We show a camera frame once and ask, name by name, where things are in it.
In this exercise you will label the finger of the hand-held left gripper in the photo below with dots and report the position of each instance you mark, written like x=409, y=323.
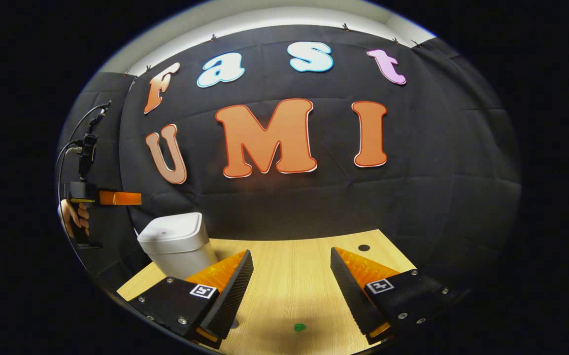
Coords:
x=121, y=198

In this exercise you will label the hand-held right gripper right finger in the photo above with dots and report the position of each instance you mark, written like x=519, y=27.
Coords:
x=351, y=296

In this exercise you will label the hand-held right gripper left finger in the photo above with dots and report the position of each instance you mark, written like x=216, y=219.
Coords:
x=230, y=296

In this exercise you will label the green paper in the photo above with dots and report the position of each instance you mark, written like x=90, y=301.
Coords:
x=299, y=327

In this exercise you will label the white desktop garbage bin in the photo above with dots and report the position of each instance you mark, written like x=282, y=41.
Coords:
x=176, y=246

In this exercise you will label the wooden desktop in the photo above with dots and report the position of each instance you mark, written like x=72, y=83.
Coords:
x=294, y=281

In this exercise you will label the black backdrop cloth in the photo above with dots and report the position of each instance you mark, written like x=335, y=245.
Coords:
x=289, y=202

